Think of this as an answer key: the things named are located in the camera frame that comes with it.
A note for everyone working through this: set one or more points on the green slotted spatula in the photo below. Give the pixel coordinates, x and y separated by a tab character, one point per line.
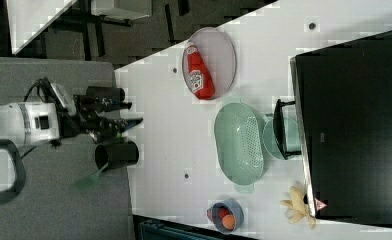
90	180

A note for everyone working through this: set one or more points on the blue bowl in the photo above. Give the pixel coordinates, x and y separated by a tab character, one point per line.
222	208

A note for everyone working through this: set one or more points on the black utensil holder cup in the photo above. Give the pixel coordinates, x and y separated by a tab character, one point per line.
116	155

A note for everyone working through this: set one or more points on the mint green cup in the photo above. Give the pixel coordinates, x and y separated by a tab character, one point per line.
293	145

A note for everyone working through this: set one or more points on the mint green oval strainer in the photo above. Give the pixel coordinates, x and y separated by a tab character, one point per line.
237	131

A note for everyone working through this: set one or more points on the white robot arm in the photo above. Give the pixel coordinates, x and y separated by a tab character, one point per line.
53	117

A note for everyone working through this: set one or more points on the peeled banana toy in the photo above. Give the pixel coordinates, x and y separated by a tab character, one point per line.
297	206

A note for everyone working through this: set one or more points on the orange fruit in bowl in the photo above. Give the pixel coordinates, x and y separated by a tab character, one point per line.
229	222

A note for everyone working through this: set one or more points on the black cylinder cup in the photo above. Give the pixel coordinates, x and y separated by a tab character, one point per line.
116	94

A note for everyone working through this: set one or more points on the red ketchup bottle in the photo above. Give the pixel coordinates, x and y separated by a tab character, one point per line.
201	82

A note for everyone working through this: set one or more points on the black toaster oven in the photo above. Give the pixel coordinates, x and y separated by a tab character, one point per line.
343	102

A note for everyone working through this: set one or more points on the round grey plate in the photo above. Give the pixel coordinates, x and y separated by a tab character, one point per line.
219	56

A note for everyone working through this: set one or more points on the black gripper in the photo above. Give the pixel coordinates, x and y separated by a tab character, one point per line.
84	114

